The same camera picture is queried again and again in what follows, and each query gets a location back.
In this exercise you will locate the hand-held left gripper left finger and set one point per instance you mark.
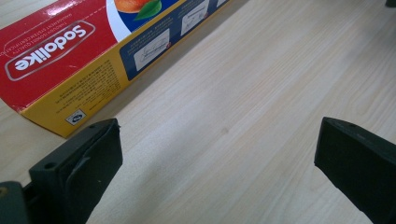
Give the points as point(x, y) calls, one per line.
point(77, 174)

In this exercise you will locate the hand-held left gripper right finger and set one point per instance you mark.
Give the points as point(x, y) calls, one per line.
point(358, 161)

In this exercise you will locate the red and yellow wrap box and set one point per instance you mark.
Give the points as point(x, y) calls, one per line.
point(62, 62)

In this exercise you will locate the dark object at table edge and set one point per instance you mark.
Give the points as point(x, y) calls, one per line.
point(391, 2)

